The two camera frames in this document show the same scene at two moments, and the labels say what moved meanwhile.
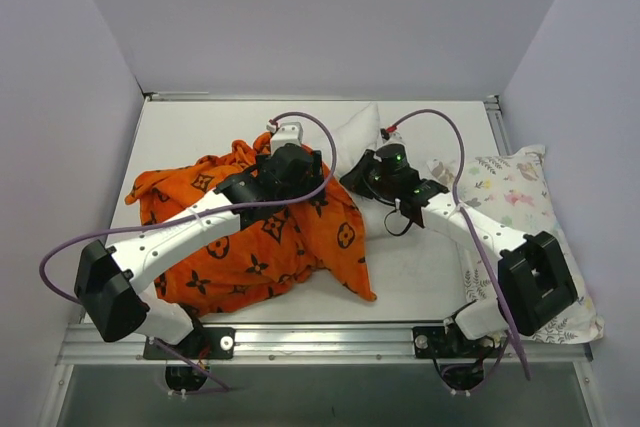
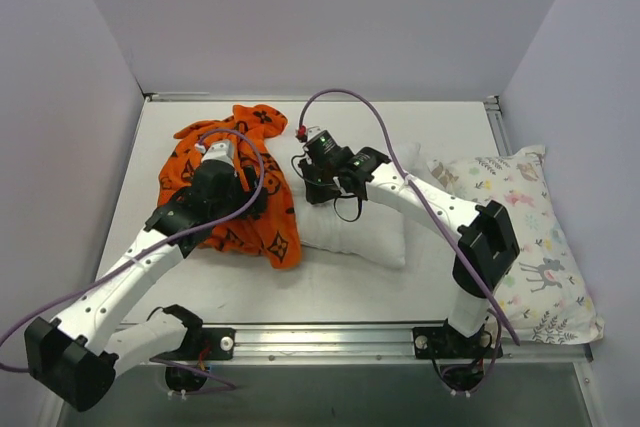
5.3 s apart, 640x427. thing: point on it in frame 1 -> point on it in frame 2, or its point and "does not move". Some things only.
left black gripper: (310, 167) -> (248, 187)
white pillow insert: (354, 136) -> (359, 228)
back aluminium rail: (233, 96) does not move
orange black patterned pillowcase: (277, 250) -> (269, 235)
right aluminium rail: (497, 124) does not move
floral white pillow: (513, 188) does not move
